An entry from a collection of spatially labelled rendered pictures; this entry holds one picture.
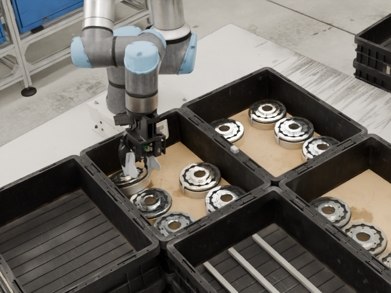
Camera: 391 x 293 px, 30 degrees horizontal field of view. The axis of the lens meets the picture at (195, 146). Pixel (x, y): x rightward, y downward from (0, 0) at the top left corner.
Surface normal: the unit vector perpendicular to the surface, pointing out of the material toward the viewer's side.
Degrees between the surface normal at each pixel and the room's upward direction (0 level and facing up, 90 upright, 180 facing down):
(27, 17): 90
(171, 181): 0
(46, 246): 0
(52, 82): 0
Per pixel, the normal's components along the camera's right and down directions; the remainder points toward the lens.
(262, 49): -0.08, -0.78
